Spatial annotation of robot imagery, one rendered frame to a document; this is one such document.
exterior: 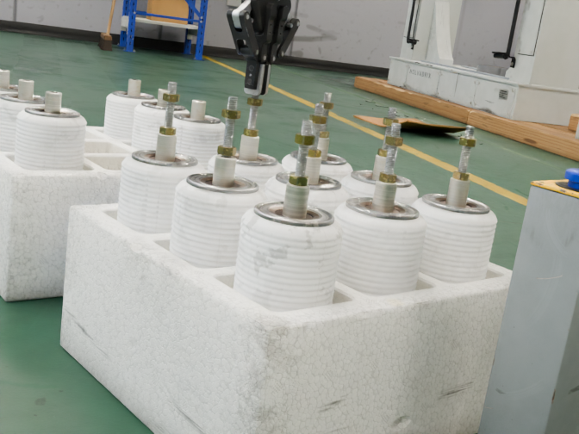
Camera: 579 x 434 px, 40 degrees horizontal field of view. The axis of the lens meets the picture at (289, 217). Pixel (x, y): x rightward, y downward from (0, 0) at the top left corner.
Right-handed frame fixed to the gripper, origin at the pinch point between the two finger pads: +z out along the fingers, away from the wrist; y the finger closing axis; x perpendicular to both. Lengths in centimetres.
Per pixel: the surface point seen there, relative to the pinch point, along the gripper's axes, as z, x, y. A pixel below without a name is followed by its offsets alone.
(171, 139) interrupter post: 7.4, 3.0, -11.5
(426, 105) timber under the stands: 30, 120, 375
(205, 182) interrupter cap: 10.1, -5.6, -16.1
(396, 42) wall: -1, 261, 637
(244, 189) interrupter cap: 9.7, -10.6, -16.2
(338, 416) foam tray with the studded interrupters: 27.5, -26.2, -19.5
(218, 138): 12.0, 18.7, 20.0
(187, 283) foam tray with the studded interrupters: 17.8, -11.0, -24.6
